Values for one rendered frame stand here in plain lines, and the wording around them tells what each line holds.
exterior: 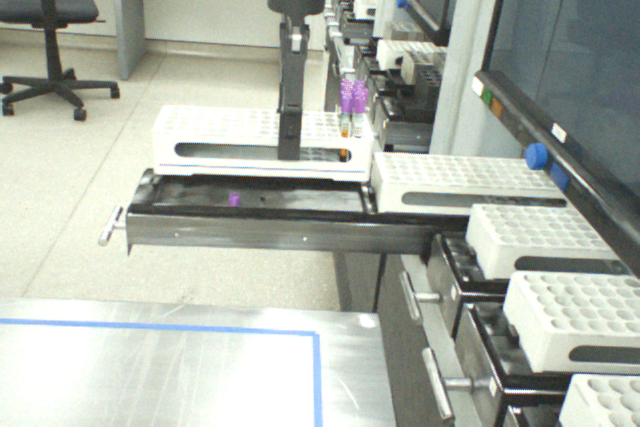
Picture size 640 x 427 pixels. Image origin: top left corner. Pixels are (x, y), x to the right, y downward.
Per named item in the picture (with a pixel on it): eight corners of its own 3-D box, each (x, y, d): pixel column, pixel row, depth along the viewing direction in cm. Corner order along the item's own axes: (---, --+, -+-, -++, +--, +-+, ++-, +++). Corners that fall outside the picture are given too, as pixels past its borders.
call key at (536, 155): (533, 163, 71) (539, 139, 70) (543, 175, 69) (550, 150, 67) (523, 163, 71) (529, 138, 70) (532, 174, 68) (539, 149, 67)
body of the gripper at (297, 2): (268, -29, 82) (265, 41, 86) (267, -18, 75) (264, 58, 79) (325, -25, 83) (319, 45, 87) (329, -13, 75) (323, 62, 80)
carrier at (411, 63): (419, 90, 139) (423, 64, 136) (410, 90, 138) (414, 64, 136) (408, 75, 149) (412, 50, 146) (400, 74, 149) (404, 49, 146)
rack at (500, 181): (553, 196, 101) (563, 161, 98) (580, 229, 92) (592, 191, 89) (368, 187, 98) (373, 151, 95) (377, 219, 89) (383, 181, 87)
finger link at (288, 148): (302, 109, 82) (302, 111, 81) (299, 158, 85) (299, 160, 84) (279, 108, 81) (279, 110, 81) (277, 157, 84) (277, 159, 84)
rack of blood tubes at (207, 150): (361, 151, 96) (365, 113, 93) (370, 181, 87) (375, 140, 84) (164, 143, 93) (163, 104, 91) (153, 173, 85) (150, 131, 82)
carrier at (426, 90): (434, 115, 125) (439, 86, 122) (424, 115, 125) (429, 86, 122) (422, 96, 135) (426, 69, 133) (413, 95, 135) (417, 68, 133)
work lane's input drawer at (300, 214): (559, 227, 106) (573, 179, 102) (598, 276, 93) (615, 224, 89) (117, 208, 100) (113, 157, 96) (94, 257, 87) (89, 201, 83)
